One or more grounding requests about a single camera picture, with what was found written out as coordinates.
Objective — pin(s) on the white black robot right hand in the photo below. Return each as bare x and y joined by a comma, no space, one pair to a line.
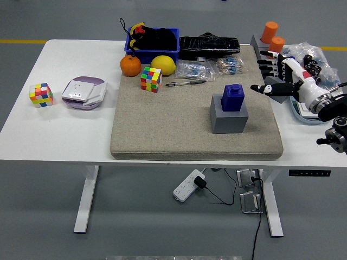
298,71

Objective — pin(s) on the blue square seal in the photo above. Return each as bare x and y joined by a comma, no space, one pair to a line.
231,101

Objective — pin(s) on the orange cylinder seal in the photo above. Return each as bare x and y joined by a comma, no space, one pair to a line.
277,44
269,32

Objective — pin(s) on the black small cylinders cluster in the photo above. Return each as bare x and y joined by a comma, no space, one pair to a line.
313,66

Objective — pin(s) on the clear plastic bag of parts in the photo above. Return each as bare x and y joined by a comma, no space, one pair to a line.
326,58

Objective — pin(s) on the light blue tray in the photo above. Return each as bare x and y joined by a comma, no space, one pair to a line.
295,108

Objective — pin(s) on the bag of brown resistors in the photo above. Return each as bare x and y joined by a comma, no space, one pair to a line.
230,66

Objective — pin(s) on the black plastic-wrapped keyboard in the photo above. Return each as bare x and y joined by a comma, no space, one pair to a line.
208,46

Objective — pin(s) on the black silver pen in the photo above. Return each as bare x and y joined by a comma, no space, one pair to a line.
176,84
196,81

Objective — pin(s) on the black table control panel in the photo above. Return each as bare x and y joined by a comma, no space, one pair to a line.
309,173

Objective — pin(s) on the bag of blue resistors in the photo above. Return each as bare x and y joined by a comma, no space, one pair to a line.
193,71

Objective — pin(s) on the metal foot pedal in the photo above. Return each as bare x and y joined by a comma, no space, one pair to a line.
246,178
249,203

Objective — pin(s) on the yellow lemon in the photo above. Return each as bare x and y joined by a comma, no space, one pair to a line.
163,65

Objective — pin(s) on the white table leg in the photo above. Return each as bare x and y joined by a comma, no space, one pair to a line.
85,200
272,205

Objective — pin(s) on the black cloth bundle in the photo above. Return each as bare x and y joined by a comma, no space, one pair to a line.
165,38

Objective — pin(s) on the grey-brown fabric mat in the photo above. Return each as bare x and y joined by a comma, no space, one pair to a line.
168,122

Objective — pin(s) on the blue plastic bin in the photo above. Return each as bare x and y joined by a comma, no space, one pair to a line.
151,55

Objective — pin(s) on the black power adapter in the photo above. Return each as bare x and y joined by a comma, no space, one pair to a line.
200,182

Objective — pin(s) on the bright colour puzzle cube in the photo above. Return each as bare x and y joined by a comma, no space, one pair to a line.
150,80

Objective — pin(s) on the black pouch with yellow trim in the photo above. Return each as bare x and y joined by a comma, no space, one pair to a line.
143,38

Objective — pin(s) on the white power strip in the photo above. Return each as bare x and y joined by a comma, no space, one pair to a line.
185,188

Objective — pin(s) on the orange fruit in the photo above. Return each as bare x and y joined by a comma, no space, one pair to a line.
130,66

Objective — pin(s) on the pale colour puzzle cube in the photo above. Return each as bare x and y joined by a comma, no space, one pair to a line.
41,95

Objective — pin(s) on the white wall switch panel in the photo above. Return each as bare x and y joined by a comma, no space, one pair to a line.
97,93

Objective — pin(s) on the white wall socket panel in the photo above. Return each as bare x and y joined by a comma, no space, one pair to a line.
77,90

